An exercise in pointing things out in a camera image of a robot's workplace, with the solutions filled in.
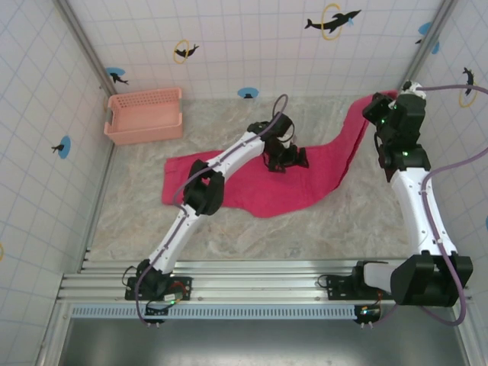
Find pink long pants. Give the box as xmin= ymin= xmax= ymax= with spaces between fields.
xmin=160 ymin=89 xmax=400 ymax=219

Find blue splash sticker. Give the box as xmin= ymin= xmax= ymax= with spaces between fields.
xmin=415 ymin=21 xmax=441 ymax=54

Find pink plastic basket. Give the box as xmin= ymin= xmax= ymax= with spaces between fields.
xmin=103 ymin=87 xmax=184 ymax=146

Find blue oval dolphin sticker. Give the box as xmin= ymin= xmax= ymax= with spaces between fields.
xmin=104 ymin=67 xmax=130 ymax=85

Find blue round dolphin sticker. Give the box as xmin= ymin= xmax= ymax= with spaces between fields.
xmin=51 ymin=136 xmax=72 ymax=159

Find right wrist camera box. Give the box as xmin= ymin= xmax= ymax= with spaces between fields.
xmin=397 ymin=79 xmax=427 ymax=101

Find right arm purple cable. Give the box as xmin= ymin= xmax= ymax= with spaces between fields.
xmin=375 ymin=84 xmax=488 ymax=327

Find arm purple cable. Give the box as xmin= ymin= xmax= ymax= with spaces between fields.
xmin=375 ymin=84 xmax=488 ymax=327
xmin=135 ymin=94 xmax=297 ymax=325

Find aluminium corner post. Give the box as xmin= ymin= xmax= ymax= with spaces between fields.
xmin=392 ymin=0 xmax=458 ymax=104
xmin=53 ymin=0 xmax=117 ymax=96

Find upright dolphin ring sticker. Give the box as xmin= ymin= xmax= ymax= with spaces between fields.
xmin=458 ymin=66 xmax=480 ymax=109

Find large dolphin ring sticker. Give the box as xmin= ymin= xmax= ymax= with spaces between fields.
xmin=303 ymin=3 xmax=362 ymax=41

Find aluminium rail beam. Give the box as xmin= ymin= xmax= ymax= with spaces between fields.
xmin=56 ymin=260 xmax=474 ymax=304

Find small dolphin ring sticker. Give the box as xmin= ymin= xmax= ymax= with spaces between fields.
xmin=173 ymin=38 xmax=201 ymax=65

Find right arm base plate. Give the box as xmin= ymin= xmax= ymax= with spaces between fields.
xmin=326 ymin=273 xmax=398 ymax=301

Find slotted cable duct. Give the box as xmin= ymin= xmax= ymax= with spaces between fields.
xmin=70 ymin=304 xmax=468 ymax=320

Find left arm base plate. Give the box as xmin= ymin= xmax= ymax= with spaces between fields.
xmin=124 ymin=274 xmax=194 ymax=303

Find black cable connector block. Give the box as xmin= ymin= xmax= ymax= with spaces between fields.
xmin=354 ymin=303 xmax=382 ymax=327
xmin=143 ymin=300 xmax=171 ymax=326

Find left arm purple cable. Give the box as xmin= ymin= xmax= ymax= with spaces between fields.
xmin=135 ymin=94 xmax=297 ymax=325

